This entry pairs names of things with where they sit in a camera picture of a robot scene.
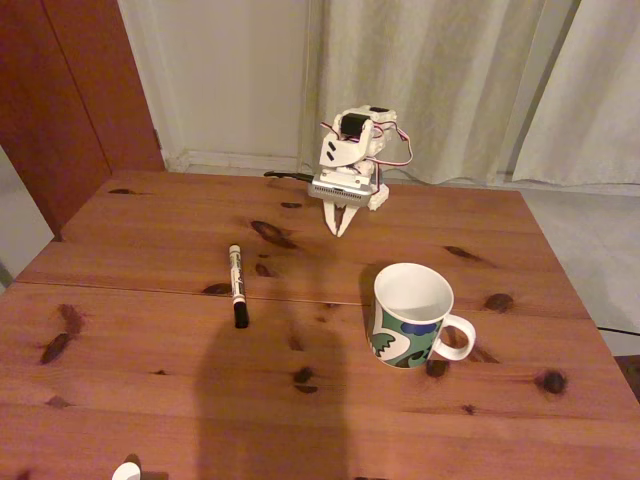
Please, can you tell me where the black white marker pen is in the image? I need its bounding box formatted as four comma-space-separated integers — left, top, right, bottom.
228, 243, 251, 330

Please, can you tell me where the brown wooden cabinet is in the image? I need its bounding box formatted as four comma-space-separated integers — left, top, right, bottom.
0, 0, 167, 242

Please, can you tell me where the white mug green blue pattern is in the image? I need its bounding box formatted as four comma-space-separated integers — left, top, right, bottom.
368, 262, 477, 370

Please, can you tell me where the silver camera box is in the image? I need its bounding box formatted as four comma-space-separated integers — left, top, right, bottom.
306, 174, 378, 210

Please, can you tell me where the black camera cable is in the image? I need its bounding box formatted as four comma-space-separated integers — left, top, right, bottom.
263, 170, 315, 183

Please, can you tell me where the red white servo wire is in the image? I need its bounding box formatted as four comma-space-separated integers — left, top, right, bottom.
370, 123, 415, 177

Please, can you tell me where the white fabric curtain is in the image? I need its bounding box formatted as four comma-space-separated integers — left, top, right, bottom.
299, 0, 581, 186
509, 0, 640, 187

